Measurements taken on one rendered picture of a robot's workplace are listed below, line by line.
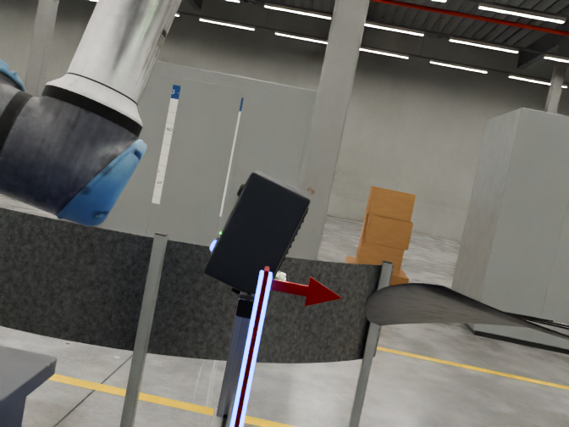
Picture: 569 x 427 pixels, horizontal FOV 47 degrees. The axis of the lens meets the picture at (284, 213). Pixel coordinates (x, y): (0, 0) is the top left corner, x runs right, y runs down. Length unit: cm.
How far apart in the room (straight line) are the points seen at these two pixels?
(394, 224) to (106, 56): 801
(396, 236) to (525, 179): 245
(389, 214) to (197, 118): 312
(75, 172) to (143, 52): 16
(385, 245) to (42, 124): 805
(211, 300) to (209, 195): 436
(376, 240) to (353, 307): 602
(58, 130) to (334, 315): 199
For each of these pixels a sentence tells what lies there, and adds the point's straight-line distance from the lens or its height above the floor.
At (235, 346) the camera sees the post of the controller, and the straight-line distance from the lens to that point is 108.
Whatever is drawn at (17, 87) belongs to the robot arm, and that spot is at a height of 130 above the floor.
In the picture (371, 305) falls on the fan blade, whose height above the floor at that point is 117.
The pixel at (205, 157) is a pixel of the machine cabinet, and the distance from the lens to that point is 668.
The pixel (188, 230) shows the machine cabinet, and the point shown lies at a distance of 673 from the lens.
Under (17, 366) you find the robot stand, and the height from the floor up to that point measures 100.
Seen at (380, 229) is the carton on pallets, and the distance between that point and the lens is 867.
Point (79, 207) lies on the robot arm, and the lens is 76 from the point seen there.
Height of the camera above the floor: 127
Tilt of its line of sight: 4 degrees down
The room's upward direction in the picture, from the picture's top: 11 degrees clockwise
